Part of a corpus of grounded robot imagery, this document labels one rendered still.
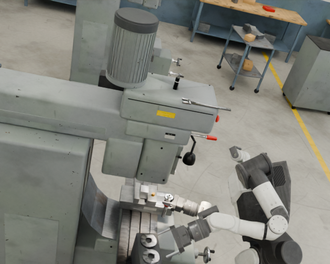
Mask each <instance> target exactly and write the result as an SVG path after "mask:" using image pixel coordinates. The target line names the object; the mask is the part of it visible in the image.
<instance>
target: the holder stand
mask: <svg viewBox="0 0 330 264"><path fill-rule="evenodd" d="M131 263H132V264H162V258H161V252H160V246H159V240H158V234H157V233H136V237H135V241H134V244H133V248H132V250H131Z"/></svg>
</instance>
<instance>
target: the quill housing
mask: <svg viewBox="0 0 330 264"><path fill-rule="evenodd" d="M178 147H179V145H178V144H173V143H169V142H163V141H157V140H152V139H146V138H145V139H144V143H143V147H142V151H141V155H140V159H139V164H138V168H137V172H136V176H135V178H136V179H137V180H138V181H145V182H151V183H157V184H166V183H167V181H168V179H169V176H170V172H171V169H172V166H173V163H174V160H175V157H176V154H177V150H178Z"/></svg>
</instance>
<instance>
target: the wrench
mask: <svg viewBox="0 0 330 264"><path fill-rule="evenodd" d="M182 100H184V101H182V103H183V104H190V105H191V104H195V105H200V106H206V107H211V108H216V109H222V110H225V111H231V109H230V108H227V107H221V106H216V105H211V104H205V103H200V102H195V101H191V100H190V99H187V98H182ZM185 101H188V102H185Z"/></svg>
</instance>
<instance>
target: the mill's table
mask: <svg viewBox="0 0 330 264"><path fill-rule="evenodd" d="M136 182H137V183H140V186H141V185H146V186H148V185H149V184H150V185H156V186H157V190H158V184H157V183H151V182H145V181H138V180H137V179H136V178H135V177H134V178H133V179H131V178H126V179H125V185H128V186H135V183H136ZM157 223H158V214H154V213H147V212H140V211H133V210H127V209H122V214H121V219H120V228H119V237H118V246H117V255H116V263H115V264H132V263H131V250H132V248H133V244H134V241H135V237H136V233H157Z"/></svg>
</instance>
